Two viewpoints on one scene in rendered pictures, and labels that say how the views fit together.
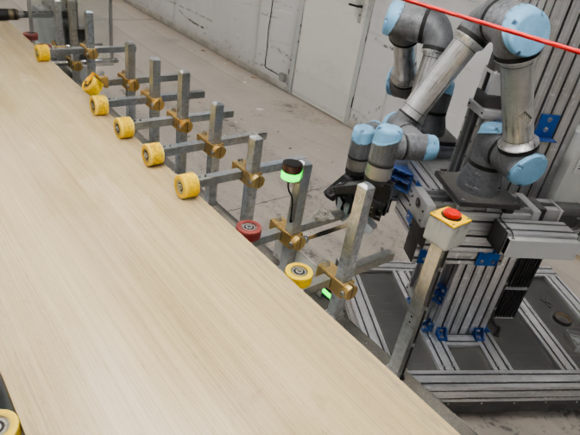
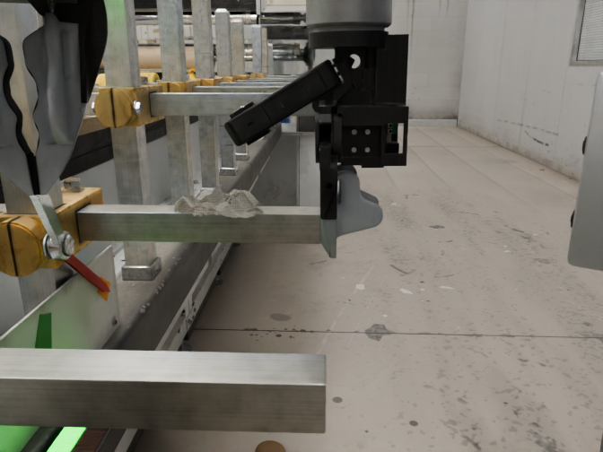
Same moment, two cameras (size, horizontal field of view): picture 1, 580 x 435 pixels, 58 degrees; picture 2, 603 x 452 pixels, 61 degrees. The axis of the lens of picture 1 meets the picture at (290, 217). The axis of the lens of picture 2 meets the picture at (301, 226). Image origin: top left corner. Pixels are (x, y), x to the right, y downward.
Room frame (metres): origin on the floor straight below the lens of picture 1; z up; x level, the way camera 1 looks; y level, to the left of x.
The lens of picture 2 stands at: (1.29, -0.51, 1.00)
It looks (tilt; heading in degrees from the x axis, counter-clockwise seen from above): 17 degrees down; 45
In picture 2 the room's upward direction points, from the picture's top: straight up
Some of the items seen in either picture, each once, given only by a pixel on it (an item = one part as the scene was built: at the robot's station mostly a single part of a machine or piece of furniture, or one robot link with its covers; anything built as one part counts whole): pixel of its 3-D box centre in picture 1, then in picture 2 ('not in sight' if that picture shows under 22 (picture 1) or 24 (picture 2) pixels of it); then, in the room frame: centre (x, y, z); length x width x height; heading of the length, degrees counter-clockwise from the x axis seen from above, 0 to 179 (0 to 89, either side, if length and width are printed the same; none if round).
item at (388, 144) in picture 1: (386, 145); not in sight; (1.37, -0.23, 1.24); 0.09 x 0.08 x 0.11; 109
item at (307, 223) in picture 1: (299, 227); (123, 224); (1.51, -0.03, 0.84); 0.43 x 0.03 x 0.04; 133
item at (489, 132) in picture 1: (494, 143); not in sight; (1.64, -0.62, 1.21); 0.13 x 0.12 x 0.14; 19
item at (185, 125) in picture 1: (179, 121); (207, 89); (2.00, 0.51, 0.95); 0.13 x 0.06 x 0.05; 43
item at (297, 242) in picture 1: (286, 234); (48, 227); (1.45, 0.00, 0.85); 0.13 x 0.06 x 0.05; 43
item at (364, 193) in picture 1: (349, 255); not in sight; (1.25, -0.19, 0.93); 0.03 x 0.03 x 0.48; 43
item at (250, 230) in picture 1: (247, 240); not in sight; (1.36, 0.12, 0.85); 0.08 x 0.08 x 0.11
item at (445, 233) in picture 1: (446, 230); not in sight; (1.07, -0.36, 1.18); 0.07 x 0.07 x 0.08; 43
